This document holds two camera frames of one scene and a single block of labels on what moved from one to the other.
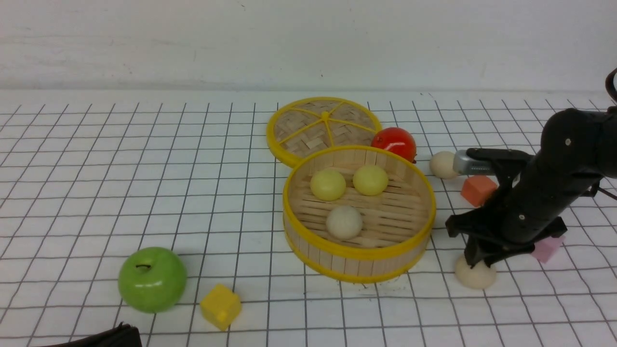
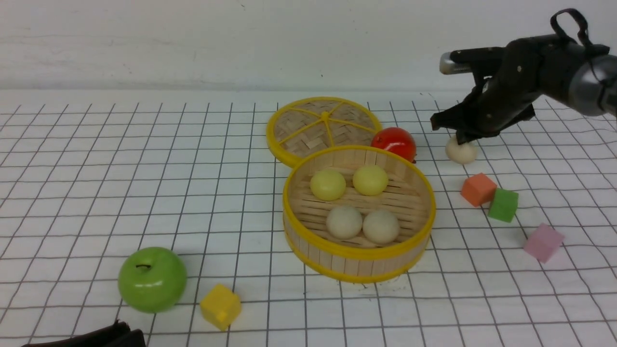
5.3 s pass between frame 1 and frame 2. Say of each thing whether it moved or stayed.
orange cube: stayed
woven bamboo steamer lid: stayed
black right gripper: moved
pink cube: stayed
